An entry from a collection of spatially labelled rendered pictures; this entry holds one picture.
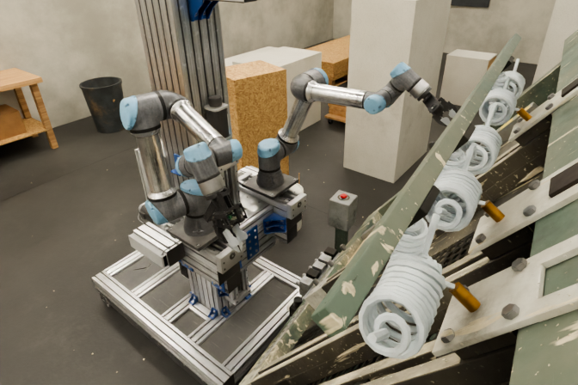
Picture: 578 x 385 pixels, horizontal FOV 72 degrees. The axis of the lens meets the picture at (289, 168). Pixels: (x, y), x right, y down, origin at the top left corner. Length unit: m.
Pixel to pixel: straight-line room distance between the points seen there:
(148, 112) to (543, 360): 1.41
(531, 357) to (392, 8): 3.48
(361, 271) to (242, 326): 2.23
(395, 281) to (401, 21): 3.39
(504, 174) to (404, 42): 2.76
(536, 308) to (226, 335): 2.18
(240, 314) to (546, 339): 2.27
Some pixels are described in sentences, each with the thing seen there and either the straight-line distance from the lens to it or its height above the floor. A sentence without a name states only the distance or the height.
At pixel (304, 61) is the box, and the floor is 0.91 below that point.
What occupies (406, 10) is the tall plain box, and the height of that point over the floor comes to 1.67.
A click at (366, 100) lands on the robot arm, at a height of 1.61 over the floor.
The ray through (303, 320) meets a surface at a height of 0.90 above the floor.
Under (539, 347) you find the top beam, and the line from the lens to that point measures 0.41.
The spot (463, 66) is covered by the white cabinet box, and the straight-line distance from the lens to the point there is 6.45.
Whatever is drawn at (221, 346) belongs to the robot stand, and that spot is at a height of 0.21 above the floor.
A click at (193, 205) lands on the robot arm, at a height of 1.20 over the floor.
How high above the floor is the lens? 2.15
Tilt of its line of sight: 29 degrees down
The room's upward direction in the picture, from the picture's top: 1 degrees counter-clockwise
